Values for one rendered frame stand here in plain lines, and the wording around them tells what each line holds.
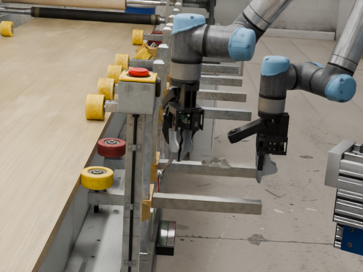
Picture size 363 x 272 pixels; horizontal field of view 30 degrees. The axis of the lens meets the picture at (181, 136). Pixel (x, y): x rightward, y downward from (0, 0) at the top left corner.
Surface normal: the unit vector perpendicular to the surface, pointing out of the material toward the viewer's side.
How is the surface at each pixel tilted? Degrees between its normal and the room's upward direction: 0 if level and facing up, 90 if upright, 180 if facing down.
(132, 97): 90
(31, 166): 0
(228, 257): 0
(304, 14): 90
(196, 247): 0
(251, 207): 90
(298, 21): 90
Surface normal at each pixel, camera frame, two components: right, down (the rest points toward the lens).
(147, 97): -0.03, 0.29
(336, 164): -0.49, 0.22
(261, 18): -0.03, 0.48
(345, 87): 0.47, 0.28
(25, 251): 0.06, -0.96
